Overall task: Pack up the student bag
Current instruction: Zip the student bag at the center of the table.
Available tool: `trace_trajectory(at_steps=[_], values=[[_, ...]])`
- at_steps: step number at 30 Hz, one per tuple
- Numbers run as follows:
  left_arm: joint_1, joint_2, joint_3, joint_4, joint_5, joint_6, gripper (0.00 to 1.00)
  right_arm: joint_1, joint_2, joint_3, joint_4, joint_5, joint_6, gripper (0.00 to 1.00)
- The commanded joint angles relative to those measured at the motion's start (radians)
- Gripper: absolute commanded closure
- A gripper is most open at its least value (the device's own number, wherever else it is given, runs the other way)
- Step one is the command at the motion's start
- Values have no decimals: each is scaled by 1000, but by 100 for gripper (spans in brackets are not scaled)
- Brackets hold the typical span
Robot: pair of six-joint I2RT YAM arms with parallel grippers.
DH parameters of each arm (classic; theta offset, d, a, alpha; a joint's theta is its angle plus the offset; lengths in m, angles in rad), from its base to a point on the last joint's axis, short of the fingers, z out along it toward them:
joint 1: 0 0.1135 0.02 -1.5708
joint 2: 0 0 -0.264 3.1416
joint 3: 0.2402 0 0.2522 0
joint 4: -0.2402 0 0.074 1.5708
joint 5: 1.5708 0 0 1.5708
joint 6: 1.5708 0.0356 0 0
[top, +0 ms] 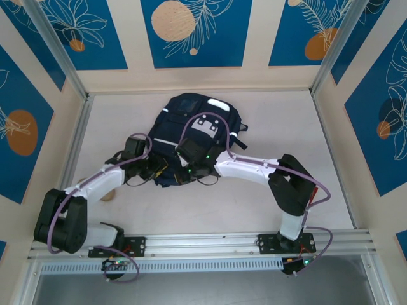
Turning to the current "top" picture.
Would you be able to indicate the aluminium frame post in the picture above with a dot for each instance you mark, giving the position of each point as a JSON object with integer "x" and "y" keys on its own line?
{"x": 341, "y": 47}
{"x": 58, "y": 47}

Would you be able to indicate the blue floral wall panel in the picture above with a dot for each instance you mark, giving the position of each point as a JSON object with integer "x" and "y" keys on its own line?
{"x": 222, "y": 47}
{"x": 365, "y": 143}
{"x": 111, "y": 57}
{"x": 286, "y": 31}
{"x": 38, "y": 54}
{"x": 359, "y": 57}
{"x": 31, "y": 95}

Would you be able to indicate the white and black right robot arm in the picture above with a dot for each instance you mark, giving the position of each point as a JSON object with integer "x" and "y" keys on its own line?
{"x": 248, "y": 168}

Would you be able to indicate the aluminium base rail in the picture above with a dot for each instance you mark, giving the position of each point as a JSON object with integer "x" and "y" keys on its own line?
{"x": 197, "y": 243}

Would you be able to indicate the aluminium side rail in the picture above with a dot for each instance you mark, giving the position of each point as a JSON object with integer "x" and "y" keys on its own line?
{"x": 80, "y": 133}
{"x": 329, "y": 143}

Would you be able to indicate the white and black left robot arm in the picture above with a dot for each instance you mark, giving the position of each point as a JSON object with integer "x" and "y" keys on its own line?
{"x": 95, "y": 187}

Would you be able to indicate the navy blue backpack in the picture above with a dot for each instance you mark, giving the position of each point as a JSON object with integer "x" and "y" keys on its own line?
{"x": 178, "y": 127}

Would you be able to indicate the black controller board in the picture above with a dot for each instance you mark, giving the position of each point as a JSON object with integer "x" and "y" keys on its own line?
{"x": 294, "y": 265}
{"x": 114, "y": 263}

